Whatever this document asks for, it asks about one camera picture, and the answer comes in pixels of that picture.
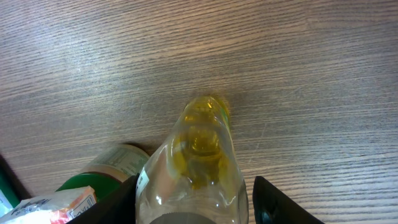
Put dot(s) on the yellow liquid bottle silver cap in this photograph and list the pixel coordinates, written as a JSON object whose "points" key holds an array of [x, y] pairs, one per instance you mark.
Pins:
{"points": [[194, 177]]}

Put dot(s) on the red Kleenex tissue pack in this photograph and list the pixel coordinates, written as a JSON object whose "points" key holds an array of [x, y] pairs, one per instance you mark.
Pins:
{"points": [[56, 208]]}

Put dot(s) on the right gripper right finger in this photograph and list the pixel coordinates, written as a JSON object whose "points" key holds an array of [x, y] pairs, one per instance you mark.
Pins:
{"points": [[272, 206]]}

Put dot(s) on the green lid jar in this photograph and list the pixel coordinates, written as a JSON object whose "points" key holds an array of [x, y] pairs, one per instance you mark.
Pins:
{"points": [[106, 172]]}

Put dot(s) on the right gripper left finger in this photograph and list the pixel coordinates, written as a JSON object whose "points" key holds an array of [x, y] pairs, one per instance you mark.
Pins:
{"points": [[115, 199]]}

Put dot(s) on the green 3M gloves package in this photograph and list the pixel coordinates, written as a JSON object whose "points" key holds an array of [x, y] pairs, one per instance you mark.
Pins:
{"points": [[9, 198]]}

